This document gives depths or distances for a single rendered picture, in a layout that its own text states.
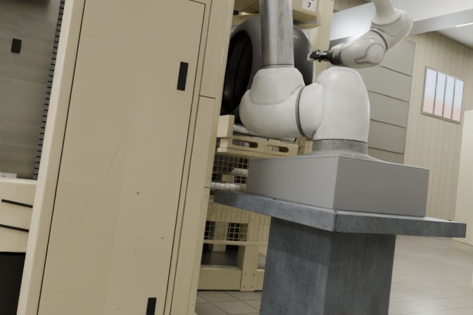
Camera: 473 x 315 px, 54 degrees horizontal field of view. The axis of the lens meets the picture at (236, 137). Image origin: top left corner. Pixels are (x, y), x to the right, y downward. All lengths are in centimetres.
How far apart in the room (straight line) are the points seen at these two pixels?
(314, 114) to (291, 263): 41
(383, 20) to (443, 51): 789
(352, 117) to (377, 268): 41
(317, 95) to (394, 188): 33
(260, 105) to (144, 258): 55
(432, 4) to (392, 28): 415
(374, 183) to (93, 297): 75
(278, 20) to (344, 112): 35
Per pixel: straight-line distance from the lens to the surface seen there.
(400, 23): 180
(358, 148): 132
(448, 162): 970
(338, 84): 134
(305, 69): 213
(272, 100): 139
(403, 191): 135
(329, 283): 123
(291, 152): 219
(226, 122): 205
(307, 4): 277
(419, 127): 897
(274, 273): 137
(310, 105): 135
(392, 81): 832
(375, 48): 169
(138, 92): 121
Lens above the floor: 71
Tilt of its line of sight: 4 degrees up
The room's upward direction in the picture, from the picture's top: 7 degrees clockwise
